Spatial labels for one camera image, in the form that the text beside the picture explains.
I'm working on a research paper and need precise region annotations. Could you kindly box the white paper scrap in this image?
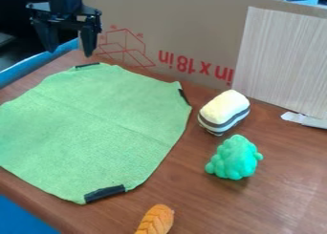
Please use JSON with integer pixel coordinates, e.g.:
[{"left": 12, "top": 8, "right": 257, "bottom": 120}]
[{"left": 279, "top": 111, "right": 327, "bottom": 131}]

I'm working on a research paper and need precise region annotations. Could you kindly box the cardboard box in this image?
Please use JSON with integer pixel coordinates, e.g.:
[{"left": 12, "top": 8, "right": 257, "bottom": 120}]
[{"left": 78, "top": 0, "right": 327, "bottom": 91}]

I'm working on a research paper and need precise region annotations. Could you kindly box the wooden board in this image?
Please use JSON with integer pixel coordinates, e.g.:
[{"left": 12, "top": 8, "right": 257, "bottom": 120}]
[{"left": 230, "top": 6, "right": 327, "bottom": 121}]

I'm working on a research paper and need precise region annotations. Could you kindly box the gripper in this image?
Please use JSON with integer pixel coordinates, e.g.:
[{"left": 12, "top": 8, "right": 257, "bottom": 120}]
[{"left": 24, "top": 1, "right": 104, "bottom": 58}]

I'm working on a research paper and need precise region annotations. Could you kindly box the green toy broccoli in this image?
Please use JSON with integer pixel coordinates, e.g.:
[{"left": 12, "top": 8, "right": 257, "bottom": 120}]
[{"left": 204, "top": 134, "right": 265, "bottom": 181}]

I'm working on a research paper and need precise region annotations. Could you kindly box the yellow toy sushi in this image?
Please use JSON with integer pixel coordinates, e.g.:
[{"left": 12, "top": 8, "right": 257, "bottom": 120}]
[{"left": 196, "top": 89, "right": 252, "bottom": 138}]

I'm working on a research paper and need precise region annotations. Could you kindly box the green cloth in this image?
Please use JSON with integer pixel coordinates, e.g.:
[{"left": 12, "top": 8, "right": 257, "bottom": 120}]
[{"left": 0, "top": 62, "right": 193, "bottom": 205}]

